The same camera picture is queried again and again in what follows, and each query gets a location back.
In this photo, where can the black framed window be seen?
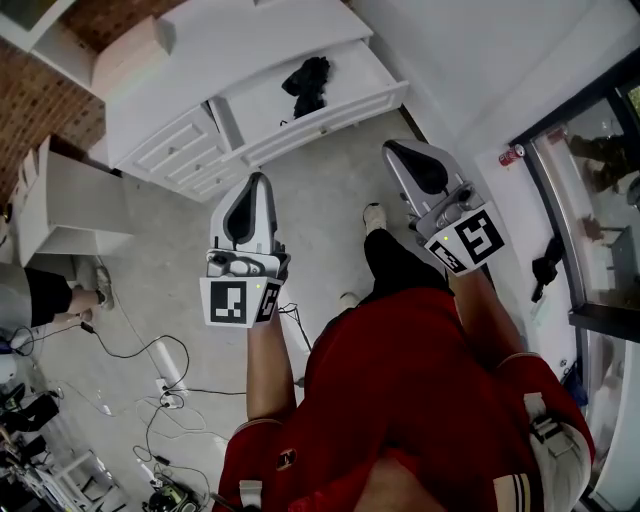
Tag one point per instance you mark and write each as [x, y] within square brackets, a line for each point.
[600, 200]

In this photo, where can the white side table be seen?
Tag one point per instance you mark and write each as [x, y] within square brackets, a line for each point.
[75, 200]

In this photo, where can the black object on sill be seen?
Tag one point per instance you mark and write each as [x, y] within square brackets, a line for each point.
[547, 265]

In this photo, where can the white drawer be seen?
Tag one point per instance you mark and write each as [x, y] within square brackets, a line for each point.
[355, 75]

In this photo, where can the person's red shirt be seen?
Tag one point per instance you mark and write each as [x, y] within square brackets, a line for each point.
[400, 375]

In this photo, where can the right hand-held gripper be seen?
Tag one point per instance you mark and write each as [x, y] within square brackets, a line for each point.
[475, 237]

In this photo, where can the person's right forearm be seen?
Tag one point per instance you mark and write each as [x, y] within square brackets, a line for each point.
[482, 312]

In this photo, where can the person's beige shoe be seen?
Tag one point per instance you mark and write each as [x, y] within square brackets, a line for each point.
[375, 217]
[349, 299]

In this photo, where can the person's black trouser leg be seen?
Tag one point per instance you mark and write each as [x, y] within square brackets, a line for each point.
[395, 270]

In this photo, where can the person's left forearm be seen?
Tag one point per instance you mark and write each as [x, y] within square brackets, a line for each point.
[267, 365]

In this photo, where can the pile of workshop equipment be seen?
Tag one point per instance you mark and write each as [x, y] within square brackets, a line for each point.
[35, 450]

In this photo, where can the white shelf unit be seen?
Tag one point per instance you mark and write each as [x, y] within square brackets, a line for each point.
[55, 47]

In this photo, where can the person's white backpack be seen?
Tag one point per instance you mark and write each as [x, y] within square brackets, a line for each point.
[560, 445]

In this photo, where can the black cloth item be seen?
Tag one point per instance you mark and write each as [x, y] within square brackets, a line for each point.
[310, 82]

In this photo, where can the red drink can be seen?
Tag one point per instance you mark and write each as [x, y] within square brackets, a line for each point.
[511, 156]

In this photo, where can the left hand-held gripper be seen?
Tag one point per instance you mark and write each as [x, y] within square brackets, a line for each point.
[227, 302]

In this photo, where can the pink flat box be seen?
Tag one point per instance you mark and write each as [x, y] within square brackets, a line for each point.
[127, 55]

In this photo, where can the white power strip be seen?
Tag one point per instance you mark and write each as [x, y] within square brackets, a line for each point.
[169, 393]

